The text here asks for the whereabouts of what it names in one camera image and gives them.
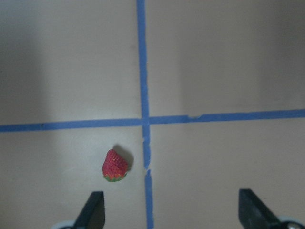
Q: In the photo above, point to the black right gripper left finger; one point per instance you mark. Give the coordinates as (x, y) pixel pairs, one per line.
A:
(92, 215)

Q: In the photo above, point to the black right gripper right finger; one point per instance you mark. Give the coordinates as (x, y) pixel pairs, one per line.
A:
(254, 214)

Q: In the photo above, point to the red strawberry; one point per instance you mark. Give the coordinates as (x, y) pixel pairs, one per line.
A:
(115, 167)

